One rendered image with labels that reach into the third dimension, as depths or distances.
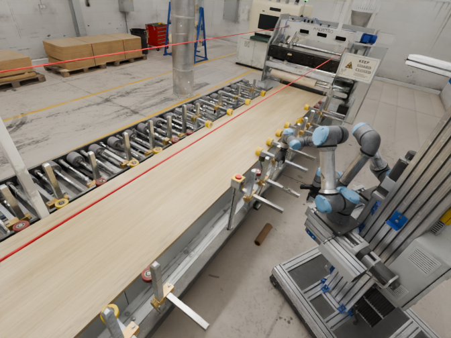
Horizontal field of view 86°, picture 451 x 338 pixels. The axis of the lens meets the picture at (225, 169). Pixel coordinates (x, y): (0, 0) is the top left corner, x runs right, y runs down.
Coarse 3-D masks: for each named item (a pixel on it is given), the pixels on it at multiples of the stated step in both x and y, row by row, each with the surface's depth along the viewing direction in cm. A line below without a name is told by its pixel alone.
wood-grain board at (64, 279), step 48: (288, 96) 384; (192, 144) 244; (240, 144) 254; (96, 192) 179; (144, 192) 184; (192, 192) 190; (48, 240) 145; (96, 240) 148; (144, 240) 152; (0, 288) 122; (48, 288) 124; (96, 288) 126; (0, 336) 107; (48, 336) 108
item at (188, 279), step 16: (288, 160) 275; (256, 192) 225; (240, 224) 201; (224, 240) 182; (208, 256) 170; (192, 272) 159; (176, 288) 150; (144, 320) 135; (160, 320) 137; (144, 336) 129
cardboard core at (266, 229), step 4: (268, 224) 279; (264, 228) 274; (268, 228) 275; (260, 232) 270; (264, 232) 269; (268, 232) 274; (260, 236) 264; (264, 236) 267; (256, 240) 260; (260, 240) 261; (256, 244) 264; (260, 244) 260
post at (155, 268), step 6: (156, 264) 112; (150, 270) 114; (156, 270) 112; (156, 276) 115; (156, 282) 117; (156, 288) 122; (162, 288) 126; (156, 294) 126; (162, 294) 130; (162, 306) 137
